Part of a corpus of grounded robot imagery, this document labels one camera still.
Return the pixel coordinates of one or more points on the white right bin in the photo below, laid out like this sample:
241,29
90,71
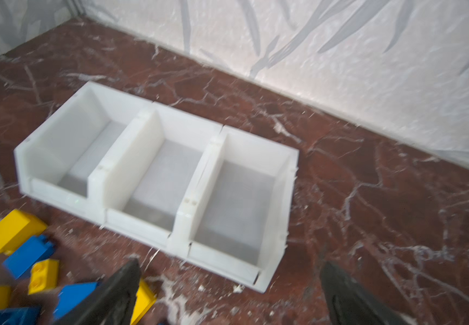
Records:
233,220

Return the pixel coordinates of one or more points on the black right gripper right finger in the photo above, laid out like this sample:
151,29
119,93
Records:
350,303

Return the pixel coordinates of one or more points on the white bin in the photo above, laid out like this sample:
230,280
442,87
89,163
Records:
140,183
55,161
233,220

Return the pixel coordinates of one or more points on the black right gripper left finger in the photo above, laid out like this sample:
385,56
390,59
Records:
112,302

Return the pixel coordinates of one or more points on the dark blue upturned lego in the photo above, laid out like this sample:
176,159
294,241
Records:
19,316

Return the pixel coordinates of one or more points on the white middle bin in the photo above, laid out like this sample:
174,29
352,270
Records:
140,183

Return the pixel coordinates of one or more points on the blue lego brick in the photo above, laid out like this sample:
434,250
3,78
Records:
20,263
71,295

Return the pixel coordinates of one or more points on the white left bin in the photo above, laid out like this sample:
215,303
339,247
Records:
55,161

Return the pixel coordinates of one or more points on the yellow tall lego brick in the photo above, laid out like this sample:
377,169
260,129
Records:
16,228

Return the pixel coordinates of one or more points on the small yellow lego brick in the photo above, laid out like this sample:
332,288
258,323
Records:
44,276

